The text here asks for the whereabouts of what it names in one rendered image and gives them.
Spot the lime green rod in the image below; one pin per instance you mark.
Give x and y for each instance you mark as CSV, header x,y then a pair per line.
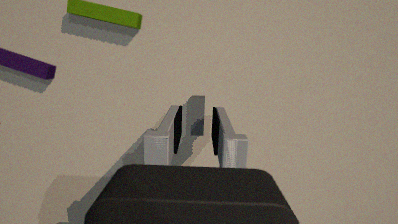
x,y
104,13

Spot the purple rod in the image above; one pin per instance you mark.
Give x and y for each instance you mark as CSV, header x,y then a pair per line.
x,y
26,64

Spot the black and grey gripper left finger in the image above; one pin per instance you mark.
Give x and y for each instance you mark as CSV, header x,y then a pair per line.
x,y
159,146

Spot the grey rectangular block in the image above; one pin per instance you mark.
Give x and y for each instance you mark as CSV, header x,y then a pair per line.
x,y
197,115

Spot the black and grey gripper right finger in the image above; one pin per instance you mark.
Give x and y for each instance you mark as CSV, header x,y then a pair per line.
x,y
231,148

